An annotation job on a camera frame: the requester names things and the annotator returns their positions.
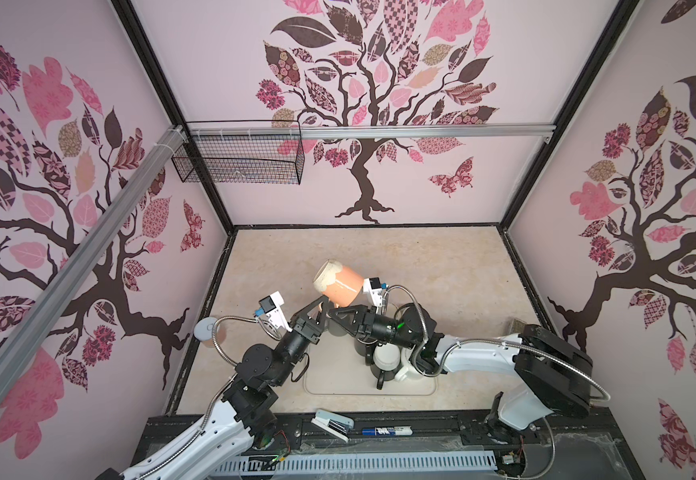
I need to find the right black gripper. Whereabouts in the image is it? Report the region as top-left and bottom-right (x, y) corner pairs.
(334, 305), (419, 352)

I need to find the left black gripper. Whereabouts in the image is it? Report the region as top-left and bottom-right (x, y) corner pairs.
(270, 297), (328, 389)

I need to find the peach orange mug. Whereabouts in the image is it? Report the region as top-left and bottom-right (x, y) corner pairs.
(313, 259), (364, 307)

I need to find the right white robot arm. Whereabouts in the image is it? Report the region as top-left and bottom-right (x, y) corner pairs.
(326, 303), (594, 431)

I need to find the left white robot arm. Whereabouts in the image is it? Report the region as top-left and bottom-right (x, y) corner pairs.
(98, 295), (328, 479)

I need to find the black and white mug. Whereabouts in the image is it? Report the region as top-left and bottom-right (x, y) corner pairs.
(370, 344), (401, 390)

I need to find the white ribbed mug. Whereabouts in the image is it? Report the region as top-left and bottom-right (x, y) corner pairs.
(394, 352), (423, 382)

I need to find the clear plastic tray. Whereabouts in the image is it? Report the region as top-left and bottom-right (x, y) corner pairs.
(304, 334), (437, 397)

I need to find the orange can white lid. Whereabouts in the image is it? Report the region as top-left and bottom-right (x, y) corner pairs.
(193, 317), (226, 348)

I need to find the white stapler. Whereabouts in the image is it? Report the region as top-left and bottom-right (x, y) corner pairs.
(311, 409), (354, 443)

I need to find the blue white marker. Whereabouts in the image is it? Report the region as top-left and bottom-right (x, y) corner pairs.
(361, 426), (413, 437)

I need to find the green spice jar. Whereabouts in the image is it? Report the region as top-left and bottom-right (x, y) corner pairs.
(506, 318), (525, 335)

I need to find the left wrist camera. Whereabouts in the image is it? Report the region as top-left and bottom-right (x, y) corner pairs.
(255, 291), (292, 339)

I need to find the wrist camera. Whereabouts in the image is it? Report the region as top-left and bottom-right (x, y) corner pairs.
(362, 277), (385, 309)
(255, 291), (292, 339)

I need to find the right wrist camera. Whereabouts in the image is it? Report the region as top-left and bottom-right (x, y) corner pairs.
(362, 277), (385, 309)

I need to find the right metal conduit cable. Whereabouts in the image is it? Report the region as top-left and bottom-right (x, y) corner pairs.
(383, 284), (612, 403)

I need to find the black wire basket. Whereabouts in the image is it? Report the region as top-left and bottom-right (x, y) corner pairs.
(172, 120), (305, 185)

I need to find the white slotted cable duct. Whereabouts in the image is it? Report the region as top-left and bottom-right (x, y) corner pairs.
(209, 451), (498, 478)

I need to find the back aluminium rail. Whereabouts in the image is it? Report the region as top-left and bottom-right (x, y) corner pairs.
(188, 122), (556, 140)

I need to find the aluminium rail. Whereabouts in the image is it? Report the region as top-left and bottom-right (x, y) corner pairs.
(188, 122), (556, 140)
(0, 125), (186, 404)

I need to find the left aluminium rail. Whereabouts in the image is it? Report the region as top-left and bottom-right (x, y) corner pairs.
(0, 125), (186, 404)

